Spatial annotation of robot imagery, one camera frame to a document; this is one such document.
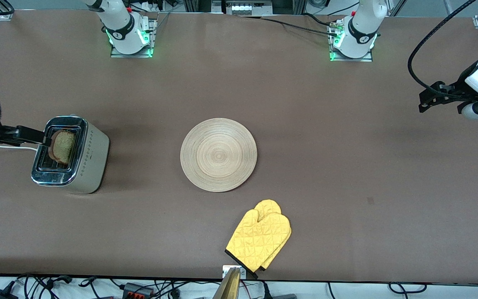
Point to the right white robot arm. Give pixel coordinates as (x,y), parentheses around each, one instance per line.
(118,25)

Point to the beige chrome two-slot toaster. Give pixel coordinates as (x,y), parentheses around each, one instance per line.
(89,166)

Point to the yellow quilted oven mitt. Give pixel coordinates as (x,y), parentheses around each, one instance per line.
(255,241)
(269,205)

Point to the black red connector box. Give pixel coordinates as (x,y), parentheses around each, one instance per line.
(137,290)

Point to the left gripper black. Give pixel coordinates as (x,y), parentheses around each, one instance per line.
(459,88)

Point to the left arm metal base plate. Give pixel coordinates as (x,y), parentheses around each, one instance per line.
(369,58)

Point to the black power adapter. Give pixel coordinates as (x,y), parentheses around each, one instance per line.
(0,295)

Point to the round wooden plate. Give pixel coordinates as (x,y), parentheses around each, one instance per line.
(218,155)

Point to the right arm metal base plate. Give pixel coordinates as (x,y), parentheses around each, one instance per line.
(152,37)

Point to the brass coloured metal bar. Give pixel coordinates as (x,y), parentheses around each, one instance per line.
(228,286)

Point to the brown bread slice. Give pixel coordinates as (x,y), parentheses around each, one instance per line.
(64,147)

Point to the white metal bracket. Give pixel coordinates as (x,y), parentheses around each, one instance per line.
(225,270)

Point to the white power strip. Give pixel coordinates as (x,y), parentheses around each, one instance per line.
(243,8)

